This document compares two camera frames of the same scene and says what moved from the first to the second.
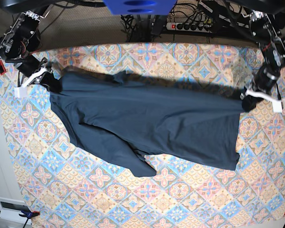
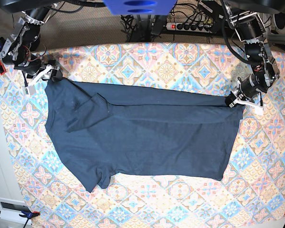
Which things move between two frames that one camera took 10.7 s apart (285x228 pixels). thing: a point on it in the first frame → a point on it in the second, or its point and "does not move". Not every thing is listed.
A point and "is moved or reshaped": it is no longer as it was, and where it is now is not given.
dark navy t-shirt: [122, 119] is moved or reshaped
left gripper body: [54, 85] → [56, 74]
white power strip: [189, 27] does not move
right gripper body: [249, 102] → [229, 99]
